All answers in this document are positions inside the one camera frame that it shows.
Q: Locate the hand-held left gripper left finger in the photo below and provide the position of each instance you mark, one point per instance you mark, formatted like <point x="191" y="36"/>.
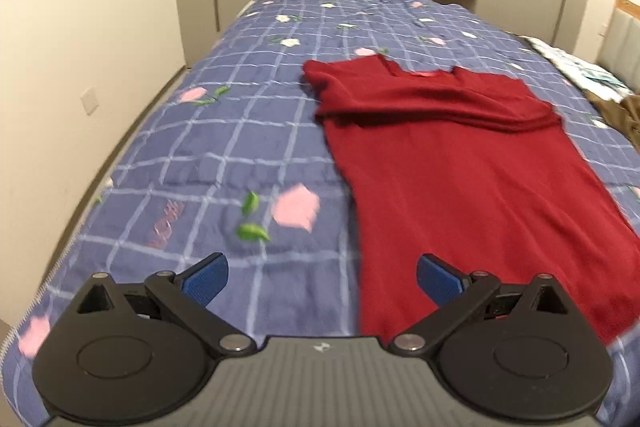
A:
<point x="206" y="281"/>

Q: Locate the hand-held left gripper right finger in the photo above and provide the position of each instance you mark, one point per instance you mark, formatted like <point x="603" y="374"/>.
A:
<point x="439" y="279"/>

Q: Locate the blue checked floral quilt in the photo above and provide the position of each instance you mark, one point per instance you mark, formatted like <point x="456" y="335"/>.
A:
<point x="215" y="147"/>

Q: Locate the light blue printed cloth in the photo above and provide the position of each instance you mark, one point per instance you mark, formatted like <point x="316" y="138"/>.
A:
<point x="580" y="69"/>

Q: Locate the brown garment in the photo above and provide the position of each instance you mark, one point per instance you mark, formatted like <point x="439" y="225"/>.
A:
<point x="620" y="114"/>

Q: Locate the grey padded wooden headboard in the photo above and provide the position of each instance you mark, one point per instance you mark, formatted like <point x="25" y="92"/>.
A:
<point x="622" y="37"/>

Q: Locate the white wall socket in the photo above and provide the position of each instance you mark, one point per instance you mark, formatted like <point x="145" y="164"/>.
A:
<point x="91" y="100"/>

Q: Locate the red long-sleeved sweater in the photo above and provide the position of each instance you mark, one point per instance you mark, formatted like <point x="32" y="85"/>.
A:
<point x="470" y="187"/>

